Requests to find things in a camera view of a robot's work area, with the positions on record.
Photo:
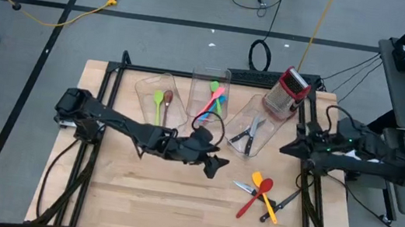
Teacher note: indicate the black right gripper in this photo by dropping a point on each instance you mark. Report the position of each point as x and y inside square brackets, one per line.
[320, 144]

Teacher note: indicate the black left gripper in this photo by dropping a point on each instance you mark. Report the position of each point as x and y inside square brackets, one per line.
[194, 147]

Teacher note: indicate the yellow spoon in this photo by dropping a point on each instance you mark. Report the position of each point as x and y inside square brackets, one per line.
[256, 178]

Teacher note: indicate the red silicone spoon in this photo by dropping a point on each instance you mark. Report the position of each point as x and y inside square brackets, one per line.
[267, 184]

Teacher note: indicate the orange silicone spatula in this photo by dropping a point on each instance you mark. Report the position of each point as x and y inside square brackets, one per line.
[201, 115]

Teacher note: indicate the pink silicone spatula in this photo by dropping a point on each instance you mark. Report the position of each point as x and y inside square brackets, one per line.
[217, 94]

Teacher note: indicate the green silicone spatula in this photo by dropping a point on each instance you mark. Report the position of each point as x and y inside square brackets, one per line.
[214, 86]

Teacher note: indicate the clear plastic bin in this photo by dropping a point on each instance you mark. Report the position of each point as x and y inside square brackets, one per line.
[265, 145]
[146, 94]
[198, 85]

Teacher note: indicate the brown wooden spoon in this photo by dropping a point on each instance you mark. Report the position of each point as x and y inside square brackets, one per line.
[168, 95]

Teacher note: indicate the lime green silicone spoon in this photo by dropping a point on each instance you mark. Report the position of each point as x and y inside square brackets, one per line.
[158, 97]

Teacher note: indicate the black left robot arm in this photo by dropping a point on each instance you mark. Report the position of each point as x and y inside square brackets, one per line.
[115, 121]

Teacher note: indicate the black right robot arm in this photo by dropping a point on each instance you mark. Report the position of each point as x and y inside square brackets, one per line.
[368, 163]

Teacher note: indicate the dark blade black knife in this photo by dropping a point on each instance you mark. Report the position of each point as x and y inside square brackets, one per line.
[285, 201]

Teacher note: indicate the red steel box grater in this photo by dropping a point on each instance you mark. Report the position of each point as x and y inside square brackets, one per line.
[287, 95]

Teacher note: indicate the black power strip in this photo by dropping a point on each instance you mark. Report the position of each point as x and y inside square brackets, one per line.
[250, 76]

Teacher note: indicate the small black floor puck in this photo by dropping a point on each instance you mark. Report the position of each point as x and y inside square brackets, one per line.
[16, 6]

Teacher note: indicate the black aluminium table frame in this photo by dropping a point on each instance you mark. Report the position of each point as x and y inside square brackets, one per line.
[145, 69]

